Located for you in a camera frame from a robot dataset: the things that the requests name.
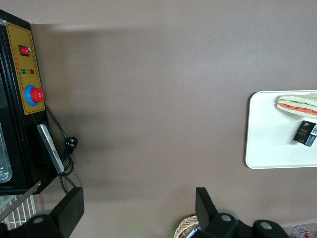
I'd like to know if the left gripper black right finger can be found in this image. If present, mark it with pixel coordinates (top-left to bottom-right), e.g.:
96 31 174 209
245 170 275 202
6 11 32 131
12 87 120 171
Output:
195 187 221 231

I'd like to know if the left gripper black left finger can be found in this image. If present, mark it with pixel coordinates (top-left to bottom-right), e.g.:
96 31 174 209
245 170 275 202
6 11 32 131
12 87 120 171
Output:
49 187 85 238

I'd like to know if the cream plastic tray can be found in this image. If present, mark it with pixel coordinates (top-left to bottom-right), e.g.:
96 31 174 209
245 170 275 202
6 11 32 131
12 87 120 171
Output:
245 90 317 170

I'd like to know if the aluminium foil container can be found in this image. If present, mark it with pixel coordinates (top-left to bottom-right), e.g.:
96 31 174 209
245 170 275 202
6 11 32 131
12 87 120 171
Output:
186 222 202 238

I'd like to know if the wicker basket with foil containers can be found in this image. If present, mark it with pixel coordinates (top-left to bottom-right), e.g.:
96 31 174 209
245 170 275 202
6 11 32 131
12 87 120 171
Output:
174 215 202 238

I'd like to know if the silver metal strip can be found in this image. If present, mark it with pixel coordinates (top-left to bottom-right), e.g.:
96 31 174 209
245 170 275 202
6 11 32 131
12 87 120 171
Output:
0 180 42 222

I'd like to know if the black machine yellow control panel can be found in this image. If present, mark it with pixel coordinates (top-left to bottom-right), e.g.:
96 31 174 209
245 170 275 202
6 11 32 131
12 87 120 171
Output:
0 8 62 196

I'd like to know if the red cola bottle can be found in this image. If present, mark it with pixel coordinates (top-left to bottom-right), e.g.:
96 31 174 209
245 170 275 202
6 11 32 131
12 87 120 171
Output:
292 225 317 238

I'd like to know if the red emergency stop button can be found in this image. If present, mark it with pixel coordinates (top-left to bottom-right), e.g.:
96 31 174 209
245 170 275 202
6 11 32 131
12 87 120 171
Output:
24 84 45 106

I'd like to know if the small black card box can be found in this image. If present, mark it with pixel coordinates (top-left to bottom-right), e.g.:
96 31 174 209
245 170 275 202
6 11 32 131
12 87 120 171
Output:
292 120 317 147

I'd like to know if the triangular wrapped sandwich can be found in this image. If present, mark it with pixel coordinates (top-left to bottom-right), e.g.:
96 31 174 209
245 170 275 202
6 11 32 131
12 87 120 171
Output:
276 91 317 122

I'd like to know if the white wire basket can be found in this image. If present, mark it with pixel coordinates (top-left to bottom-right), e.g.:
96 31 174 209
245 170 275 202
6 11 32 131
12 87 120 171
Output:
0 194 38 228

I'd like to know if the silver machine handle bar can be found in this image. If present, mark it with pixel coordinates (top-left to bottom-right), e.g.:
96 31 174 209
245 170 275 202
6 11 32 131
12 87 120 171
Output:
36 123 65 174

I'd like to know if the black power cable with plug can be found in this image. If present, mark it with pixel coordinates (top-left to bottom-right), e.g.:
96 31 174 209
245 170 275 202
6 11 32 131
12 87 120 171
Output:
44 104 84 195

